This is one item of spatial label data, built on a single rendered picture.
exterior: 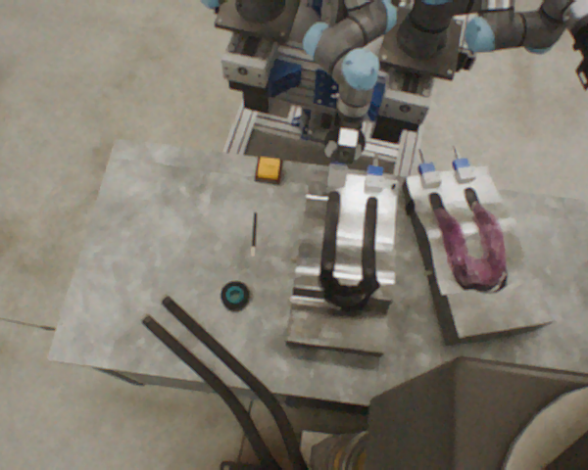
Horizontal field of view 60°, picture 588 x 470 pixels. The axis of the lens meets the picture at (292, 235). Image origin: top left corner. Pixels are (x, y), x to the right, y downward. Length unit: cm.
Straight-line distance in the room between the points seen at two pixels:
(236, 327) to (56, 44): 217
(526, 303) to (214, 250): 87
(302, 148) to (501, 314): 126
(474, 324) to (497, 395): 120
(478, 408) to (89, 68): 292
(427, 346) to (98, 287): 93
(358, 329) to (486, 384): 118
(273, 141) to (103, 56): 115
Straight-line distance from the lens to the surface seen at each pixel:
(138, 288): 152
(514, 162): 283
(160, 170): 165
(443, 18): 153
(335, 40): 119
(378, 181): 149
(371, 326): 140
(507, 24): 127
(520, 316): 148
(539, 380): 23
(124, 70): 298
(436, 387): 24
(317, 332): 138
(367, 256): 141
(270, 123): 240
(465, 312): 142
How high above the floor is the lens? 221
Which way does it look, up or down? 68 degrees down
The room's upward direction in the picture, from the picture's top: 5 degrees clockwise
